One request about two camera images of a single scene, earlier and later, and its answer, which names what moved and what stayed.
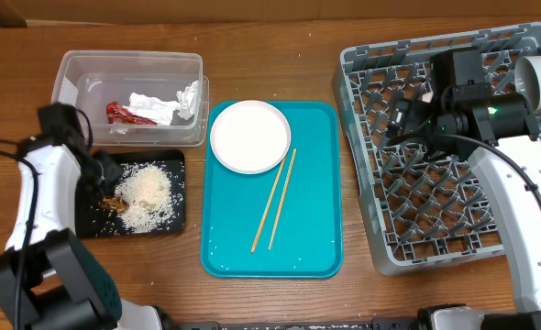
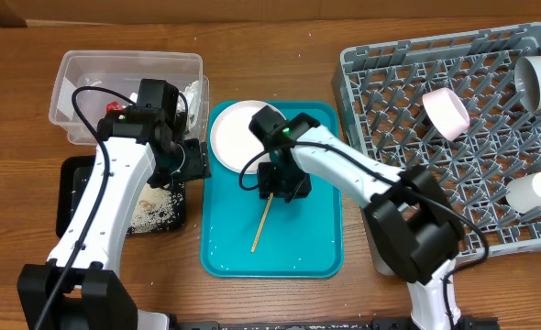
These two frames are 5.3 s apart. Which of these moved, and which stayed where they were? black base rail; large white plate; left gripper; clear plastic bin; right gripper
Moved: right gripper; left gripper
Stayed: black base rail; large white plate; clear plastic bin
